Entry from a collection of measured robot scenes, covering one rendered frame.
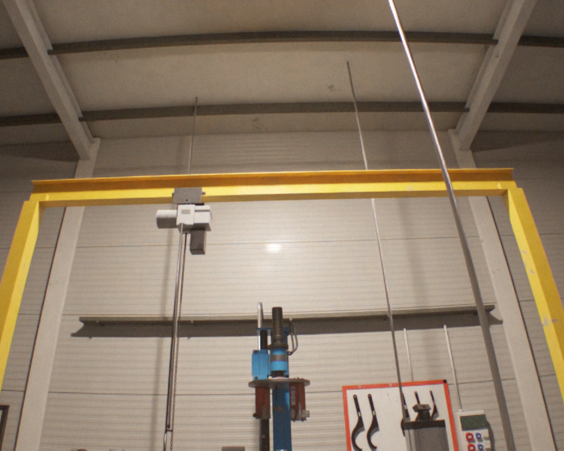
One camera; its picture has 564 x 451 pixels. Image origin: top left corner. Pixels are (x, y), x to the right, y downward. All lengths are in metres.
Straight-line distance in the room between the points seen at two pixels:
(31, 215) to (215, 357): 3.11
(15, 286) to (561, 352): 5.07
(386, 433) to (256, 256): 3.15
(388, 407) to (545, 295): 2.73
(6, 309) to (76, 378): 2.50
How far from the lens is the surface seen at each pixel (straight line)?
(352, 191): 4.30
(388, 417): 6.15
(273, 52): 6.92
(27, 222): 4.78
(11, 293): 4.50
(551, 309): 4.46
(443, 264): 7.01
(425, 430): 2.62
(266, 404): 4.09
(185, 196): 4.27
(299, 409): 3.85
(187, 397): 6.15
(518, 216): 4.76
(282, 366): 3.99
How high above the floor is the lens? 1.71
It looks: 29 degrees up
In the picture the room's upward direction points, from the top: 2 degrees counter-clockwise
